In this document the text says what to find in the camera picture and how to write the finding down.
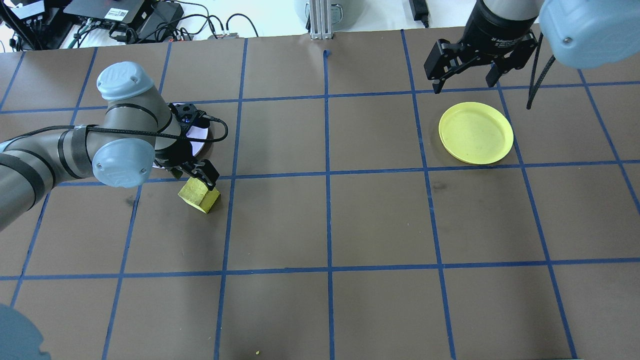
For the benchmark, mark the yellow foam block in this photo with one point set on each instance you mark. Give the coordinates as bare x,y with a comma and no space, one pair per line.
200,197

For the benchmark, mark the black box with white label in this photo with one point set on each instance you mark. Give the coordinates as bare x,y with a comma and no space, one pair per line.
107,10

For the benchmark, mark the black power adapter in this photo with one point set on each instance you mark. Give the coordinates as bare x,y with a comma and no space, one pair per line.
419,10

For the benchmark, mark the yellow plate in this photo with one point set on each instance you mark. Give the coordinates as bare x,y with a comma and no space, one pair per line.
475,132

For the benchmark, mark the black power brick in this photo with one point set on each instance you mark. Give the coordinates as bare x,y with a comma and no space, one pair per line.
160,20

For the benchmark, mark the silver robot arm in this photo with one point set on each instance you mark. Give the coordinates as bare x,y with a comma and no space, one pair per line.
125,120
590,30

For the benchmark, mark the aluminium profile post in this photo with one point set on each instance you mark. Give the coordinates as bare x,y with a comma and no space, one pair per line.
321,20

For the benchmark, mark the hub with red plugs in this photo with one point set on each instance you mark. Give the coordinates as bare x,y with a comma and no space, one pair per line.
225,35

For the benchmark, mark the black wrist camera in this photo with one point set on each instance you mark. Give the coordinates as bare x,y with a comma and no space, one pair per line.
186,112

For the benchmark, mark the black device with ports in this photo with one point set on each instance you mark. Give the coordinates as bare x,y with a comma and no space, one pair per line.
27,20

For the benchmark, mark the purple plate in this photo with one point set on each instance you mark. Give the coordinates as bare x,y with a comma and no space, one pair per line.
202,142

